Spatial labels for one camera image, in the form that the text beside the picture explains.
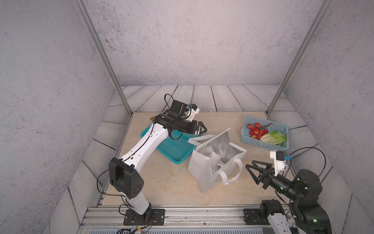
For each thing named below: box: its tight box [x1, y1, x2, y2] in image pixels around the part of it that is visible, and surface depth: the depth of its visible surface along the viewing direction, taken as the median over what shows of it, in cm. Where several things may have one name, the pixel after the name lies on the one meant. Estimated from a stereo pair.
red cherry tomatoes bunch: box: [246, 122, 273, 140], surface depth 107 cm
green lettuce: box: [260, 130, 287, 146], surface depth 98 cm
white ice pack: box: [210, 151, 223, 175], surface depth 93 cm
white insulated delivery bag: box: [187, 127, 247, 194], surface depth 75 cm
